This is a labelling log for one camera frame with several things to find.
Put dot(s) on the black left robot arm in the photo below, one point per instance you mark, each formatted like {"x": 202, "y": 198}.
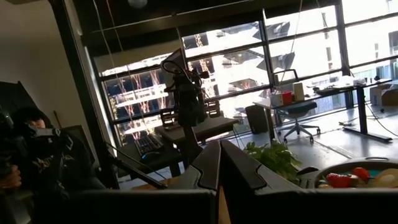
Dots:
{"x": 189, "y": 105}

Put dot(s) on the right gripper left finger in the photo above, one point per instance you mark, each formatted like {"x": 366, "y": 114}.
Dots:
{"x": 124, "y": 207}

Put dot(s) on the seated person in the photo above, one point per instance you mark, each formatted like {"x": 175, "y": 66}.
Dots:
{"x": 62, "y": 161}

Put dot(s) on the black floor bin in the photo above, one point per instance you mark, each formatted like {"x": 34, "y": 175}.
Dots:
{"x": 256, "y": 119}

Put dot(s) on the red toy apple half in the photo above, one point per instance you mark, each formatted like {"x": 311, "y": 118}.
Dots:
{"x": 385, "y": 179}

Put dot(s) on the red toy strawberry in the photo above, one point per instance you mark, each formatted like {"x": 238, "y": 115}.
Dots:
{"x": 339, "y": 181}

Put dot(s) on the black computer mouse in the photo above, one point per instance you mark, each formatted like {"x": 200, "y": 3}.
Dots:
{"x": 150, "y": 156}

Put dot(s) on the dark office chair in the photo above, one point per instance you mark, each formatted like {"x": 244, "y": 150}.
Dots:
{"x": 297, "y": 109}

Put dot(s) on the green plant in white pot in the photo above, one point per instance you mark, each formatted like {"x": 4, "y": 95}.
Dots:
{"x": 273, "y": 158}

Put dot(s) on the small red box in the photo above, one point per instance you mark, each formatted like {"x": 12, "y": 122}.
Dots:
{"x": 286, "y": 98}

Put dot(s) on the small beige box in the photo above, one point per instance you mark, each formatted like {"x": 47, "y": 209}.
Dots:
{"x": 298, "y": 91}

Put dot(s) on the blue collapsible colander bowl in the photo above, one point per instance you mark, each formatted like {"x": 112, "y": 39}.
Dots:
{"x": 342, "y": 164}

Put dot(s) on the brown cardboard box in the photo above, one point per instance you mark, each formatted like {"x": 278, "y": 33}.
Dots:
{"x": 385, "y": 96}

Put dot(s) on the dark grey desk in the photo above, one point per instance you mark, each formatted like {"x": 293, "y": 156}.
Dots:
{"x": 168, "y": 160}

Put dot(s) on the black standing desk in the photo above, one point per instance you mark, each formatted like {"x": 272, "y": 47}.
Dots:
{"x": 360, "y": 112}

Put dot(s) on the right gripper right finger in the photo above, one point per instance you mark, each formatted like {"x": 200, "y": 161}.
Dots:
{"x": 295, "y": 208}

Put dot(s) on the red toy pear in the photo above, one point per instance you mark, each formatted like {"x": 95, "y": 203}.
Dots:
{"x": 360, "y": 173}

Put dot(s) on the black keyboard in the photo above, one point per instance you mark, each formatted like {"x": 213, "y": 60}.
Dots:
{"x": 149, "y": 143}

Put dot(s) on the large window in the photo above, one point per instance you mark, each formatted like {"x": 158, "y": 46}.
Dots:
{"x": 311, "y": 53}

